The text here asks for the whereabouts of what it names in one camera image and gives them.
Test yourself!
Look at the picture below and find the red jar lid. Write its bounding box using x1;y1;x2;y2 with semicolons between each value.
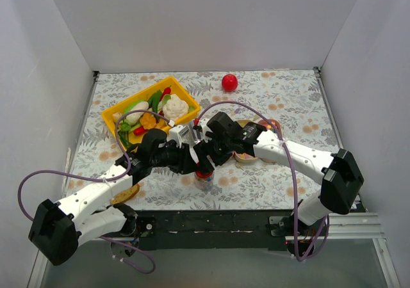
195;171;214;179

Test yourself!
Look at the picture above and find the clear glass jar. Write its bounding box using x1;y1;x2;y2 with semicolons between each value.
194;174;214;191

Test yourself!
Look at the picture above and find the tray of pale jelly candies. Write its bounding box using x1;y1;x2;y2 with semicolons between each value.
234;120;258;164

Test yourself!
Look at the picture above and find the tray of star candies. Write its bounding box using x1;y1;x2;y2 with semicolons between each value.
258;119;283;150

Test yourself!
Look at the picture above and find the metal scoop spoon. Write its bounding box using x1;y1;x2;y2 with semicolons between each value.
188;120;204;144

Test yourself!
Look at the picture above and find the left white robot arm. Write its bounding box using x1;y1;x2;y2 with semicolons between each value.
29;125;198;266

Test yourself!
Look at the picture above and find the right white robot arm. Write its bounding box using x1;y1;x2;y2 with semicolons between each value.
195;112;364;235

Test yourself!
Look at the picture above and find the orange bell pepper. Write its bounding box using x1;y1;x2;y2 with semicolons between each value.
140;113;157;130

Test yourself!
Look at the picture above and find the white radish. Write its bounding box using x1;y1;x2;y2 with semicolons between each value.
126;101;149;125

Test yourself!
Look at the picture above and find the yellow plastic basket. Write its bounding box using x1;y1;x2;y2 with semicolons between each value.
101;77;200;148

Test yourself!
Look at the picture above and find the white cauliflower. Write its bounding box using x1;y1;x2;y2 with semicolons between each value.
162;94;189;120

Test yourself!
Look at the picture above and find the red apple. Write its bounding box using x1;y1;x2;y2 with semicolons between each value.
221;74;238;92

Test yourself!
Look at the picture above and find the bread slice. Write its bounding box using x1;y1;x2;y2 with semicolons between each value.
110;184;140;205

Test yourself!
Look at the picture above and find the red chili pepper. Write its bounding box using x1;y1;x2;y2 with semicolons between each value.
162;87;171;97

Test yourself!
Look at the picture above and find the floral table mat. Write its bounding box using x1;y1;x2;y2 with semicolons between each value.
66;70;339;210

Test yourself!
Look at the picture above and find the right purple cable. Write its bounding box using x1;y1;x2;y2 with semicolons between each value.
195;100;331;262

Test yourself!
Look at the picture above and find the purple cable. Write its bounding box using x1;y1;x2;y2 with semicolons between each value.
195;100;331;262
17;110;176;275

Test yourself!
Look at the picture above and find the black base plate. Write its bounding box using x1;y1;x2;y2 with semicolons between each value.
99;209;329;251

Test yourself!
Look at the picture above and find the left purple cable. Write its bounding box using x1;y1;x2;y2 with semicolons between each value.
17;110;176;275

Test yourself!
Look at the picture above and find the aluminium frame rail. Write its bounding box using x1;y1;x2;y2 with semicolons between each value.
40;213;384;241

